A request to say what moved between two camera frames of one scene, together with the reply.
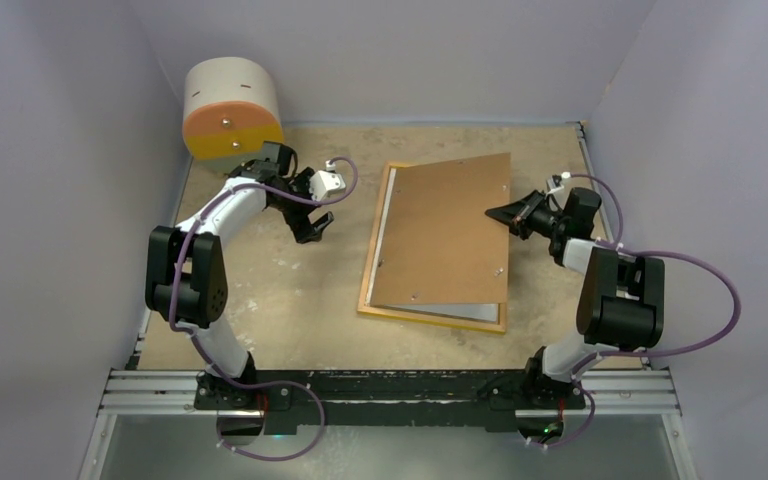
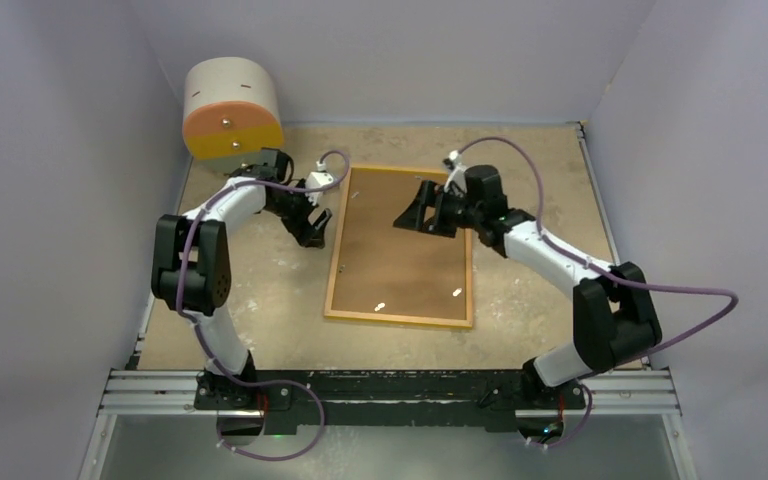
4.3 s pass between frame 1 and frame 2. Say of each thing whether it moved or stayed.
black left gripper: stayed
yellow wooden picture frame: moved
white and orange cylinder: stayed
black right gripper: moved
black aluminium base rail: stayed
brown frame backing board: moved
